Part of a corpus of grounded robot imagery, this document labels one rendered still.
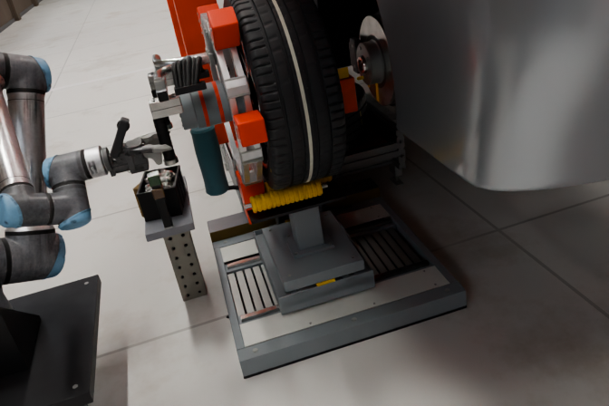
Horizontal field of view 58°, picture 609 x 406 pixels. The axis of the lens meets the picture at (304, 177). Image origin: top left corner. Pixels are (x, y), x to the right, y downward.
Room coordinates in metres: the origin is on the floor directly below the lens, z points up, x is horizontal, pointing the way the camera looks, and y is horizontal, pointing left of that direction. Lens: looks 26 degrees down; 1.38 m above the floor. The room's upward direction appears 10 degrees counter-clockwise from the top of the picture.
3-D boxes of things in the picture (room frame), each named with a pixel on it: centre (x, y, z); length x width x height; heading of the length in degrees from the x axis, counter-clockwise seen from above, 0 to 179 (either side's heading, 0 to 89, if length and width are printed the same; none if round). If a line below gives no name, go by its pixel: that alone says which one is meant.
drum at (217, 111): (1.76, 0.26, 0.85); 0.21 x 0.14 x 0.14; 101
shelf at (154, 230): (1.91, 0.54, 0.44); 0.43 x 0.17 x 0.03; 11
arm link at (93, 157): (1.52, 0.59, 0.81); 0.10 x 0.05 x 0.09; 11
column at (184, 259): (1.94, 0.54, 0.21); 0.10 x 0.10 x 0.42; 11
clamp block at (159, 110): (1.57, 0.36, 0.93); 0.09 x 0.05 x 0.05; 101
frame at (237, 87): (1.78, 0.19, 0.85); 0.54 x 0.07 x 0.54; 11
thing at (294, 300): (1.86, 0.04, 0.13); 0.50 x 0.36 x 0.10; 11
